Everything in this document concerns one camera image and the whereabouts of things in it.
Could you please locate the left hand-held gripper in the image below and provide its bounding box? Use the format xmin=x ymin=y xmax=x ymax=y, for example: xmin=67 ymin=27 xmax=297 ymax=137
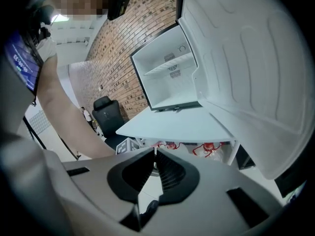
xmin=115 ymin=136 xmax=145 ymax=156

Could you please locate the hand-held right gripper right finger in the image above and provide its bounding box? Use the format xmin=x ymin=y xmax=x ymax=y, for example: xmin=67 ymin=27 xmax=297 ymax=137
xmin=147 ymin=147 xmax=284 ymax=236

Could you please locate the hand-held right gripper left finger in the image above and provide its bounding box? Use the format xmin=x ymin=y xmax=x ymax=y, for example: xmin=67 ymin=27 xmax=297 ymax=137
xmin=61 ymin=147 xmax=156 ymax=233

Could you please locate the person's left forearm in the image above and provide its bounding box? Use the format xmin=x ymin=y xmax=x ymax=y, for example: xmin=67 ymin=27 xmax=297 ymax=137
xmin=36 ymin=53 xmax=116 ymax=159

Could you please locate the black office chair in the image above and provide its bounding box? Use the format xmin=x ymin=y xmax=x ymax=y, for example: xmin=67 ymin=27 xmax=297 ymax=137
xmin=92 ymin=95 xmax=126 ymax=149

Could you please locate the clear red-print plastic bag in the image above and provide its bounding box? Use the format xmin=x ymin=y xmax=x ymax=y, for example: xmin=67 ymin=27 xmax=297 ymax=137
xmin=191 ymin=141 xmax=226 ymax=166
xmin=154 ymin=141 xmax=189 ymax=157

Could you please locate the person's right shoe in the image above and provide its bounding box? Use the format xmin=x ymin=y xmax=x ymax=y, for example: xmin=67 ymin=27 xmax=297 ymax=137
xmin=139 ymin=200 xmax=160 ymax=221

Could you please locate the white table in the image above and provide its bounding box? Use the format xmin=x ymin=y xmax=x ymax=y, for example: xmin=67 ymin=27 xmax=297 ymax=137
xmin=115 ymin=106 xmax=241 ymax=167

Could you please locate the open white mini fridge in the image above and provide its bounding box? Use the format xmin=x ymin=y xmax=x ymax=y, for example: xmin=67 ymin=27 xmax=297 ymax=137
xmin=129 ymin=21 xmax=205 ymax=112

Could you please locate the grid pattern board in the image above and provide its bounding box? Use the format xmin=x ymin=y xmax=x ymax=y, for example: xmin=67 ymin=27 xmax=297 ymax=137
xmin=29 ymin=109 xmax=51 ymax=134

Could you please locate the person's white t-shirt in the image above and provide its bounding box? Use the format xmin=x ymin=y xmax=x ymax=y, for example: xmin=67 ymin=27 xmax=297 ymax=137
xmin=0 ymin=37 xmax=57 ymax=145

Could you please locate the black chest-mounted monitor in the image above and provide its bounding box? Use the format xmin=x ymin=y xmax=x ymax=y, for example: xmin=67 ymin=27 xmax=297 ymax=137
xmin=3 ymin=30 xmax=45 ymax=98

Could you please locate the ceiling light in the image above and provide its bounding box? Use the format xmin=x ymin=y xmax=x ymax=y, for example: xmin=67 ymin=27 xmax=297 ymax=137
xmin=50 ymin=13 xmax=69 ymax=23

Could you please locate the person's head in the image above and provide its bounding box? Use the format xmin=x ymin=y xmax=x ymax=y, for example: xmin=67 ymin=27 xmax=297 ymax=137
xmin=27 ymin=0 xmax=109 ymax=21

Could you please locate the white wire fridge shelf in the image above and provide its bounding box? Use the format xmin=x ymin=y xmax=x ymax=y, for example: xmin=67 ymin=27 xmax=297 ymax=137
xmin=144 ymin=55 xmax=195 ymax=76

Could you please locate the black head-worn camera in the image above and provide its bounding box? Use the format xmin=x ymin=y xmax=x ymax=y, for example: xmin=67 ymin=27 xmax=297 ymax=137
xmin=107 ymin=0 xmax=131 ymax=21

